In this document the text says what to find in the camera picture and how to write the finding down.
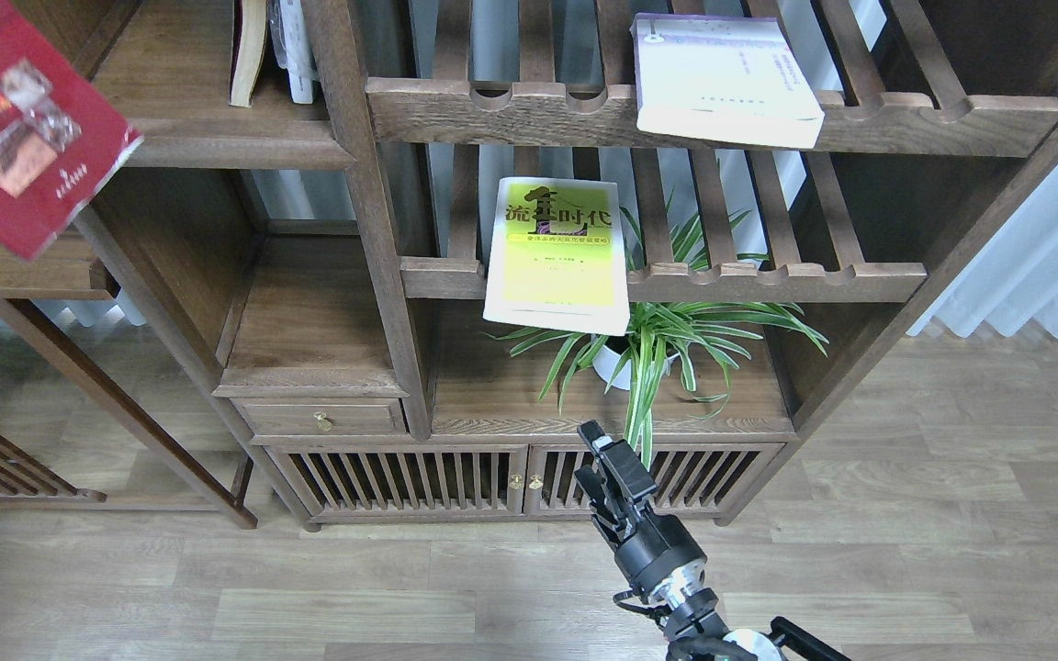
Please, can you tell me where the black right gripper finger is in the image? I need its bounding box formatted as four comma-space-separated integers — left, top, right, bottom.
574, 467, 622, 537
577, 420, 658, 510

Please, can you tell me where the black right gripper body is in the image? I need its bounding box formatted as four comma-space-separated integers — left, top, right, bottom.
595, 510, 708, 607

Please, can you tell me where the white purple cover book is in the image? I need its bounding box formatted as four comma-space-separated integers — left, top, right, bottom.
631, 13, 826, 150

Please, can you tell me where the red cover book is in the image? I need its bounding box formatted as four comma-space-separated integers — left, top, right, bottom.
0, 1, 142, 260

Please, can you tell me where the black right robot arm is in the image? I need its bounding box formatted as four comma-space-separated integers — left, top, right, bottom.
574, 420, 845, 660

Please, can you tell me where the white plant pot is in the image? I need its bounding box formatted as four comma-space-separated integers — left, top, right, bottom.
591, 334, 680, 392

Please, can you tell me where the green spider plant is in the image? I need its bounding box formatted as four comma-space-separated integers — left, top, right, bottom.
489, 188, 831, 469

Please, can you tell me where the yellow green cover book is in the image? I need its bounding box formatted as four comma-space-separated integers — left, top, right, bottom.
482, 176, 630, 336

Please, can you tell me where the brass drawer knob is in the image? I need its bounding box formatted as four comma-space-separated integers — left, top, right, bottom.
312, 411, 334, 432

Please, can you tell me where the dark wooden bookshelf unit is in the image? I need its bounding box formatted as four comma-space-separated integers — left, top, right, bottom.
0, 0, 1058, 532

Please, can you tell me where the white curtain right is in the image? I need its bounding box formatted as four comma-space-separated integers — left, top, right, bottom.
907, 164, 1058, 339

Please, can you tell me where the upright white book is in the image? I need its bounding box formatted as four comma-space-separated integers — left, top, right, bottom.
272, 1, 320, 105

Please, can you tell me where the upright cream paged book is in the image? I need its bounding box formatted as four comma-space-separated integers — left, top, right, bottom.
230, 0, 268, 107

